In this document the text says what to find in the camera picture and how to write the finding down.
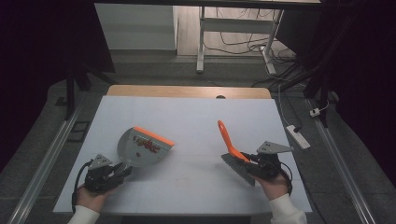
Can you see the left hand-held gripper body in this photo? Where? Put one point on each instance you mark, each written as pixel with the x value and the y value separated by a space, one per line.
pixel 99 175

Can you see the white board table cover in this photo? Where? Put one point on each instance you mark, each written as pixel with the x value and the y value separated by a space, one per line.
pixel 193 189

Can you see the black square floor frame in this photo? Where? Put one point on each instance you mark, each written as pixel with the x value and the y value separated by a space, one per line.
pixel 78 131

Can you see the white metal desk frame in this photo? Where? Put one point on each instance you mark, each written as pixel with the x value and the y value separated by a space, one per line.
pixel 236 25

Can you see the aluminium floor rail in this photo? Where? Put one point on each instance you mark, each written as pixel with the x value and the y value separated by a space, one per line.
pixel 342 168
pixel 40 168

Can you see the orange brush with grey bristles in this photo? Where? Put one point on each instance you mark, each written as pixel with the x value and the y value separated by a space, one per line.
pixel 232 146

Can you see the white power strip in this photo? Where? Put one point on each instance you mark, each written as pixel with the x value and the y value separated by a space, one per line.
pixel 298 137

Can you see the wooden table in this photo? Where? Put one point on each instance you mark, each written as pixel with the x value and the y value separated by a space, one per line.
pixel 174 91

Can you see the person's right hand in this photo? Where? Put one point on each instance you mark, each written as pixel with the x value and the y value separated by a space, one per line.
pixel 274 186

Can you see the grey dustpan with orange edge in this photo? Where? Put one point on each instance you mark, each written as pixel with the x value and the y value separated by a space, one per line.
pixel 146 149

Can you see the white cabinet panel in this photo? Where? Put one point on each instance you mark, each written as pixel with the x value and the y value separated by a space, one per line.
pixel 135 26

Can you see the black metal stand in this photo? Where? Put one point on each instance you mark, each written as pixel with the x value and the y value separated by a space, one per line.
pixel 323 93
pixel 70 93

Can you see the black curtain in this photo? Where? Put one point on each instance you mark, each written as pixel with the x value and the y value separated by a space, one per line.
pixel 364 77
pixel 37 62

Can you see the small white plug adapter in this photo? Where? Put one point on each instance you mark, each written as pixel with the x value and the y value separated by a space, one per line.
pixel 315 112

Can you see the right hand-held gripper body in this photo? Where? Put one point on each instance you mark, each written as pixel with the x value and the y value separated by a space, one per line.
pixel 269 160

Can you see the person's left hand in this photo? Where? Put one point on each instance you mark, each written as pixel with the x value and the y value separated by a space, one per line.
pixel 91 199

